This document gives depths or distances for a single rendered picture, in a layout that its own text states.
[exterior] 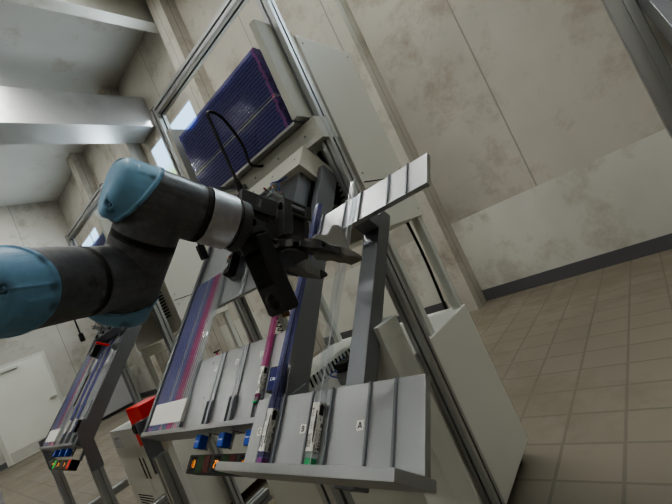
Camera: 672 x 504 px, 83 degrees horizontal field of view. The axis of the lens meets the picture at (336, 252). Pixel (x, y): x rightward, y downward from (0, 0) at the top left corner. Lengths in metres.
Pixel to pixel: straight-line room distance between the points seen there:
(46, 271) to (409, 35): 4.38
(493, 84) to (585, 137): 0.94
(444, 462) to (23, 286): 0.61
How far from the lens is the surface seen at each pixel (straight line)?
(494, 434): 1.52
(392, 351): 0.64
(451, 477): 0.73
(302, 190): 1.11
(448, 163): 4.28
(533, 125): 4.07
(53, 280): 0.41
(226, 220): 0.50
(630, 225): 4.05
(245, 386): 0.97
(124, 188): 0.47
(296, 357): 0.85
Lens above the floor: 0.93
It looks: 3 degrees up
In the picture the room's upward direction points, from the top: 24 degrees counter-clockwise
